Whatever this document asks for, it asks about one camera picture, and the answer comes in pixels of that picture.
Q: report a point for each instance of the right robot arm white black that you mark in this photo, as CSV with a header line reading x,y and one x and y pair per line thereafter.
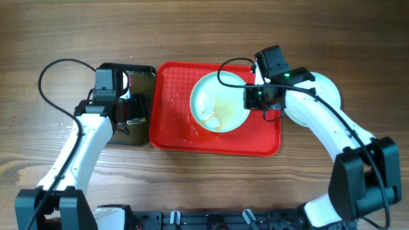
x,y
365,179

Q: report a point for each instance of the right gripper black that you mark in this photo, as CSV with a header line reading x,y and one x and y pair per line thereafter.
x,y
250,101

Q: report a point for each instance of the light blue plate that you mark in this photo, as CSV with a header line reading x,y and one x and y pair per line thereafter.
x,y
329,89
216,104

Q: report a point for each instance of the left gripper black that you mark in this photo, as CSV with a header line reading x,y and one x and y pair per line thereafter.
x,y
140,101

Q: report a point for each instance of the black water basin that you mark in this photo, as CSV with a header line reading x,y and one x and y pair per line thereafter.
x,y
136,79

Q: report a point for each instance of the red plastic tray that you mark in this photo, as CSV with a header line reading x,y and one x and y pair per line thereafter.
x,y
173,127

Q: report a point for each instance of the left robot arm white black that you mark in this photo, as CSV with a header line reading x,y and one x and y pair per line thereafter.
x,y
59,200

